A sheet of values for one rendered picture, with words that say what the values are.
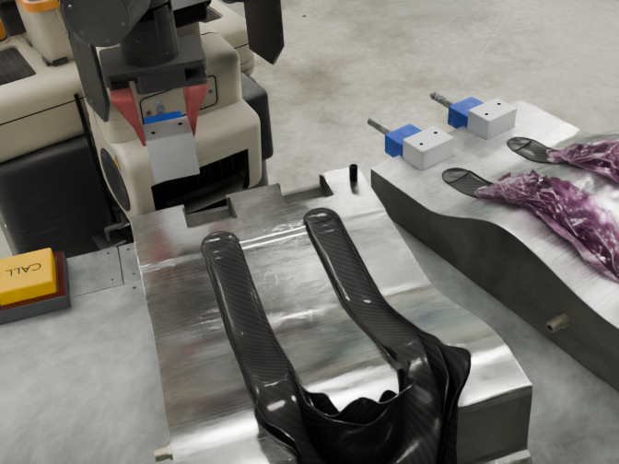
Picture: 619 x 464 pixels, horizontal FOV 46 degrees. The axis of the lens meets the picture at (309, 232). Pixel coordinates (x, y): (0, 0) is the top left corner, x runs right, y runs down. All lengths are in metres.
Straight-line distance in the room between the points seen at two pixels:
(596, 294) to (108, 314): 0.50
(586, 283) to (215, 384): 0.36
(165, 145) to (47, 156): 0.60
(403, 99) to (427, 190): 1.93
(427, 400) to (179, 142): 0.38
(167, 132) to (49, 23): 0.57
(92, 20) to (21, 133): 0.69
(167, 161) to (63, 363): 0.24
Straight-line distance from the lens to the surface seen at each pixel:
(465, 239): 0.81
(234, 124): 1.12
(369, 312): 0.67
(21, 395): 0.79
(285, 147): 2.53
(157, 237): 0.77
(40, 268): 0.87
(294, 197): 0.83
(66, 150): 1.38
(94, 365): 0.79
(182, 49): 0.78
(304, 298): 0.69
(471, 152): 0.93
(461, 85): 2.89
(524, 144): 0.97
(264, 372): 0.60
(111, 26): 0.66
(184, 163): 0.81
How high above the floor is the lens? 1.37
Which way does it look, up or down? 39 degrees down
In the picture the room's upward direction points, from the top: 4 degrees counter-clockwise
